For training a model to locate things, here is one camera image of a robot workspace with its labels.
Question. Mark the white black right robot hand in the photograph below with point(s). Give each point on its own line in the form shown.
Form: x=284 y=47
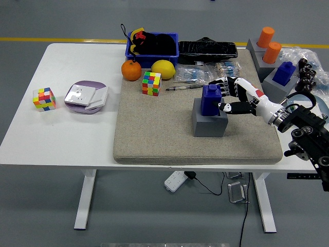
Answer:
x=257 y=100

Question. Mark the blue square seal stamp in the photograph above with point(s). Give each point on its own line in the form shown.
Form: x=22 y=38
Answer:
x=208 y=103
x=282 y=74

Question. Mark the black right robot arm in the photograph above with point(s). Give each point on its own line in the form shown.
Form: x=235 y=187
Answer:
x=306 y=128

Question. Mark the grey seal holder block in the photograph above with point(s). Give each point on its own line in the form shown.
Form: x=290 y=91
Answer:
x=252 y=46
x=209 y=126
x=262 y=68
x=280 y=91

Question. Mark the orange cylinder seal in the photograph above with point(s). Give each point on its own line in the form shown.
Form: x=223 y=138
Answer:
x=272 y=52
x=266 y=37

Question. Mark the small clear resistor bag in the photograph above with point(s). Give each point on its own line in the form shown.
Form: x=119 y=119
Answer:
x=226 y=69

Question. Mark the small black cylinder part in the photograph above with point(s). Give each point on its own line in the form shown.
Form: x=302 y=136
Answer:
x=303 y=62
x=306 y=81
x=307 y=68
x=311 y=73
x=304 y=74
x=312 y=83
x=304 y=88

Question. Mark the light blue plate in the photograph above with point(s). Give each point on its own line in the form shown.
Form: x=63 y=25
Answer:
x=323 y=103

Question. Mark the crumpled clear plastic bag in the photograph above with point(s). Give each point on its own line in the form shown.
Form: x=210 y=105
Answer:
x=303 y=52

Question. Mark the black plastic-wrapped flat object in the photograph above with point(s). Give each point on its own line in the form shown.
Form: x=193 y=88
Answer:
x=208 y=51

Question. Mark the large clear resistor bag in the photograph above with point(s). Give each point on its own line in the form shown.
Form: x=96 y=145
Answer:
x=192 y=74

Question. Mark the silver ballpoint pen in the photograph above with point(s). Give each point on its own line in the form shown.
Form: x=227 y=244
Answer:
x=185 y=87

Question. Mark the black table control panel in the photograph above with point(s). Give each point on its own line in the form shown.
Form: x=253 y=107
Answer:
x=300 y=176

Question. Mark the yellow lemon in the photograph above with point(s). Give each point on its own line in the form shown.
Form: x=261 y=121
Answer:
x=163 y=69

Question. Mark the black power plug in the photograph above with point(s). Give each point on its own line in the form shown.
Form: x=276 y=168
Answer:
x=190 y=175

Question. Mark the grey-brown fabric mat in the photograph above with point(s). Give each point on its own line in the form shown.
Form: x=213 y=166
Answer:
x=159 y=128

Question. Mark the white table leg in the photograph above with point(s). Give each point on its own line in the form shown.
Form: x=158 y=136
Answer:
x=86 y=200
x=264 y=203

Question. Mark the large colourful puzzle cube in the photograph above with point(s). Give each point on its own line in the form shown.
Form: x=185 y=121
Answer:
x=151 y=83

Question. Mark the blue plastic bin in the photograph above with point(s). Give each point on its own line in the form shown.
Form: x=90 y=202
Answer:
x=154 y=59

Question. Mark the black pouch with yellow trim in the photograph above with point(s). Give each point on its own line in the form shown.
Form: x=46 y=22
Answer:
x=156 y=45

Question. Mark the white power strip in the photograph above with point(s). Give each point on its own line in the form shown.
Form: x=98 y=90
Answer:
x=174 y=181

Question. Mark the orange fruit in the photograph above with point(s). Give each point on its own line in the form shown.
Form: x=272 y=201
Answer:
x=131 y=71

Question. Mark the purple plate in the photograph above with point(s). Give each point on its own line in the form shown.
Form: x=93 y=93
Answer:
x=77 y=109

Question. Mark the small colourful puzzle cube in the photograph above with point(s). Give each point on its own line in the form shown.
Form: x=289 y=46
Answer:
x=44 y=100

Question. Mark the small metal bracket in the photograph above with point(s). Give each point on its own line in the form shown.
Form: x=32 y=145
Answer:
x=234 y=175

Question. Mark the large metal bracket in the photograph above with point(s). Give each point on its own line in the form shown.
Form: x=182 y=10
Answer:
x=236 y=193

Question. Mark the white wall switch panel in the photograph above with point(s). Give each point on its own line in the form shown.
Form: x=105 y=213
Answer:
x=100 y=97

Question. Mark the white wall socket panel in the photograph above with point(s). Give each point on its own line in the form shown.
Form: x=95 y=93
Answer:
x=79 y=95

